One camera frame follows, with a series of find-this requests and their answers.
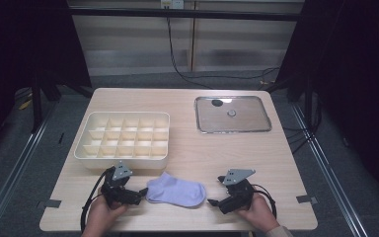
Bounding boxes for black wall cable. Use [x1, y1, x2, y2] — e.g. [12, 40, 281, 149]
[165, 16, 281, 91]

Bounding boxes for person's right hand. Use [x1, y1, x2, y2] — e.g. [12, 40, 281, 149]
[236, 192, 281, 233]

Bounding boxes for left hand-held gripper black cable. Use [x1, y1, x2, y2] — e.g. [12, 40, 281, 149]
[80, 167, 116, 233]

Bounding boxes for light purple sock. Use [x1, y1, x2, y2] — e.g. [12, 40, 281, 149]
[145, 171, 207, 208]

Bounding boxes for black metal stand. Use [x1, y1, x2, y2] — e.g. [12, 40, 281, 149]
[29, 74, 44, 134]
[303, 74, 315, 130]

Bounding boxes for white wall outlet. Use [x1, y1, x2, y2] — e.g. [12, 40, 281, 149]
[160, 0, 186, 10]

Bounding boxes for dark curtain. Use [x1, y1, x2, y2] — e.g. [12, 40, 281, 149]
[0, 0, 93, 166]
[274, 0, 379, 209]

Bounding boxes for metal floor rail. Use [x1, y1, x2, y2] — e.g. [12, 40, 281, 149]
[0, 101, 59, 237]
[290, 103, 370, 237]

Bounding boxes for clear tray with metal rim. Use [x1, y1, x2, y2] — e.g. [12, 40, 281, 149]
[193, 95, 273, 135]

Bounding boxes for hand-held gripper black cable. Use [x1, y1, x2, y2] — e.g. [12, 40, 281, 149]
[80, 167, 116, 233]
[251, 183, 278, 220]

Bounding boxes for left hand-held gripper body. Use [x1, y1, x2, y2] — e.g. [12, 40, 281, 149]
[100, 160, 146, 208]

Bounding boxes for grey tape piece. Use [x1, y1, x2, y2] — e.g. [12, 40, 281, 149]
[36, 198, 62, 209]
[295, 195, 319, 205]

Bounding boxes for person's left hand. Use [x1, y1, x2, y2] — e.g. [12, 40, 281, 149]
[81, 193, 130, 237]

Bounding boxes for right hand-held gripper black cable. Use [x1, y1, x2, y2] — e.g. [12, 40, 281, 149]
[251, 183, 278, 220]

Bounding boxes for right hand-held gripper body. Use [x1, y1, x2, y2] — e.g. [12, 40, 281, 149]
[218, 168, 257, 215]

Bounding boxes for black floor cables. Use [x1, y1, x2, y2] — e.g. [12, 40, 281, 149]
[281, 93, 323, 156]

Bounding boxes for yellow object on floor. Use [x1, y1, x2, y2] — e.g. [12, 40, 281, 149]
[17, 98, 34, 112]

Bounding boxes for cream divided storage box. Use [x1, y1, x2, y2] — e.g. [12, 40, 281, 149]
[73, 111, 171, 171]

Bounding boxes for black horizontal bar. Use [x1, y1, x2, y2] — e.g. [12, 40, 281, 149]
[68, 7, 306, 23]

